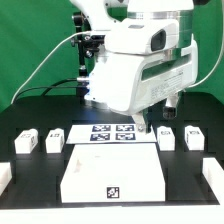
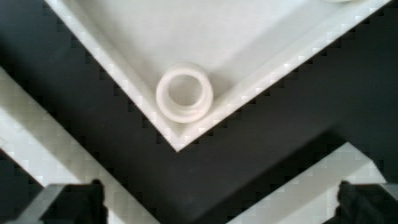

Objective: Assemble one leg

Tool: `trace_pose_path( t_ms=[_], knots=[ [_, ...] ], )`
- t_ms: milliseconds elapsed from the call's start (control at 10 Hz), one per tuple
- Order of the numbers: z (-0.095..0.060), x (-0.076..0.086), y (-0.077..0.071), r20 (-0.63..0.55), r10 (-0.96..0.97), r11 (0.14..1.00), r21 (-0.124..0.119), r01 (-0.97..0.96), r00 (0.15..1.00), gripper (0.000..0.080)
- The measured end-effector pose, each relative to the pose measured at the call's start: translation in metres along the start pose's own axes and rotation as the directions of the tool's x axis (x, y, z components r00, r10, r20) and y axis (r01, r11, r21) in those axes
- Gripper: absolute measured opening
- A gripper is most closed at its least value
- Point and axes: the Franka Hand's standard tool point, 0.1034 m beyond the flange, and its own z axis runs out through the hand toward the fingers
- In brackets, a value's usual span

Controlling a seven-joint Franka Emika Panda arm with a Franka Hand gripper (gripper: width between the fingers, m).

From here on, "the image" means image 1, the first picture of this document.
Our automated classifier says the white right obstacle block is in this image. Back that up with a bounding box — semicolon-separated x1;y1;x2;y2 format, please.
202;157;224;206

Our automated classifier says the white left obstacle block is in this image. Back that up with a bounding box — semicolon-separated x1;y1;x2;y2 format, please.
0;162;12;196

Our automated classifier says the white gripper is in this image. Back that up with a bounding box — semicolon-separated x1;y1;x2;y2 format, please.
89;41;198;132

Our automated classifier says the white sheet with tags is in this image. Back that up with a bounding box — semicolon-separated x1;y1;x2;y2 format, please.
67;124;156;144

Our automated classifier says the white obstacle block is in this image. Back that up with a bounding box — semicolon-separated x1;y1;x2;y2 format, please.
0;162;12;196
202;157;224;206

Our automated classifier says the white cable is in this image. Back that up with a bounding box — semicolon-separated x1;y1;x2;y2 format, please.
10;30;92;105

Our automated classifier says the white front wall strip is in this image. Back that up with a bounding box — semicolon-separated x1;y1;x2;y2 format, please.
0;205;224;224

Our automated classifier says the black cable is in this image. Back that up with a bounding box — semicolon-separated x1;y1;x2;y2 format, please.
14;78;88;100

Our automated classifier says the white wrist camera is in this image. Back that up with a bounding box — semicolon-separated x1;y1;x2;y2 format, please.
104;19;179;55

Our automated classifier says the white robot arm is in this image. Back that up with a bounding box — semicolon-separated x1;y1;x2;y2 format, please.
70;0;198;132

